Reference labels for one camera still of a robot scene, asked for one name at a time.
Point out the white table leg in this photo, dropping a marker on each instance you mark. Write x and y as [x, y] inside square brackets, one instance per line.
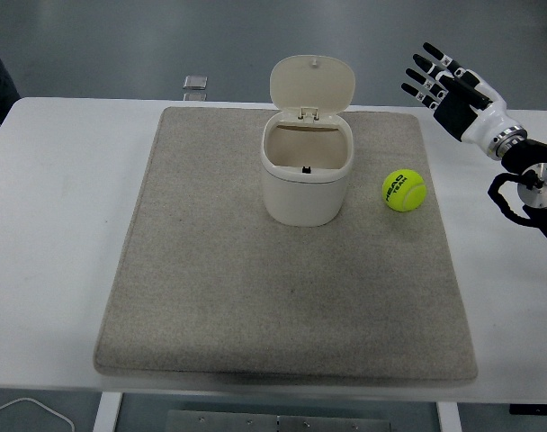
[449, 418]
[107, 414]

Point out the square metal floor cover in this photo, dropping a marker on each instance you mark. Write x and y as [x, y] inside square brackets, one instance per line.
[195, 96]
[195, 82]

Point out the grey metal plate with screws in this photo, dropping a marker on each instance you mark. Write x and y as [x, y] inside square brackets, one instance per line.
[278, 423]

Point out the beige fabric mat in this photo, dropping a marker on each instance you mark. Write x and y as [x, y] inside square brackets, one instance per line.
[255, 292]

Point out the cream bin with hinged lid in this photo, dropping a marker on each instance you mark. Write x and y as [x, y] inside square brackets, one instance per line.
[300, 198]

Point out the yellow-green tennis ball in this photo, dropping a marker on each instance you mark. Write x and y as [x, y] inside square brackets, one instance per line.
[404, 191]

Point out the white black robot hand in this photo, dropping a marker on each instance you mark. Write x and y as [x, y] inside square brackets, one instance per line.
[458, 112]

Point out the black table control panel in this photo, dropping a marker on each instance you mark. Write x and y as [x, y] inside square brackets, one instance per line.
[534, 409]

